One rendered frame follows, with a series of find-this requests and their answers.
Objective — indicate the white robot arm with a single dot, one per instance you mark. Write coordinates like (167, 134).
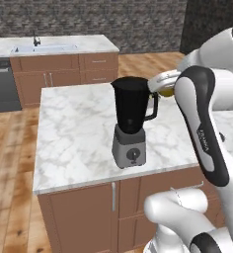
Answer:
(200, 131)

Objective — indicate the white sink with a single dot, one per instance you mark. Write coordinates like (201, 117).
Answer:
(44, 49)

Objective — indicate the yellow lemon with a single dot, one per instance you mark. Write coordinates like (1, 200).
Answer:
(167, 92)

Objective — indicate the black and grey blender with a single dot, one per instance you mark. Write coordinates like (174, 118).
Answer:
(131, 108)

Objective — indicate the brown island cupboard door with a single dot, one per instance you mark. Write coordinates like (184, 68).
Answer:
(79, 220)

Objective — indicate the black tap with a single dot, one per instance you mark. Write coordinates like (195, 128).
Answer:
(36, 40)

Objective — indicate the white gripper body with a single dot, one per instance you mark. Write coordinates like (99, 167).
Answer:
(163, 80)

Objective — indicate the wide brown drawer front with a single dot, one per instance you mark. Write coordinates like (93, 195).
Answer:
(161, 181)

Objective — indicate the small brown drawer front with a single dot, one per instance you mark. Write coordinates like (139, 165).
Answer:
(130, 197)

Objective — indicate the dark grey dishwasher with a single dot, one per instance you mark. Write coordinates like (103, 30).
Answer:
(3, 85)

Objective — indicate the brown run of cupboards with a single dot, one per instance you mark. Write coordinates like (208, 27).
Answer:
(65, 74)

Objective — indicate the brown lower cupboard panel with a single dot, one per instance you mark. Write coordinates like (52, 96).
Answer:
(131, 234)

